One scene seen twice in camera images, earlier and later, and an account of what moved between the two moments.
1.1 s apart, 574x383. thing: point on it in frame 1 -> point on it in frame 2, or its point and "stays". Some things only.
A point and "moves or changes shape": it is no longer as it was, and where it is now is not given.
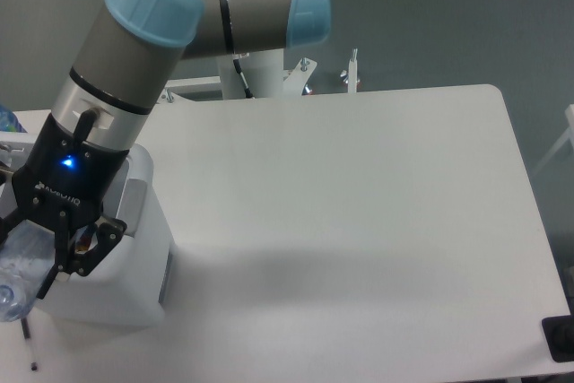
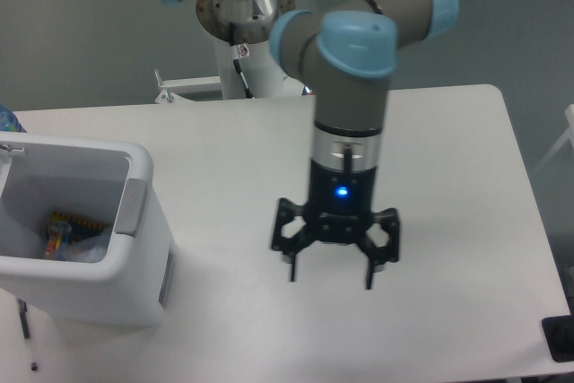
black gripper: x=72 y=176 -> x=339 y=212
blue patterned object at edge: x=9 y=120 stays
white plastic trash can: x=130 y=284 stays
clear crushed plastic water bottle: x=27 y=259 moves or changes shape
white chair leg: x=569 y=134 stays
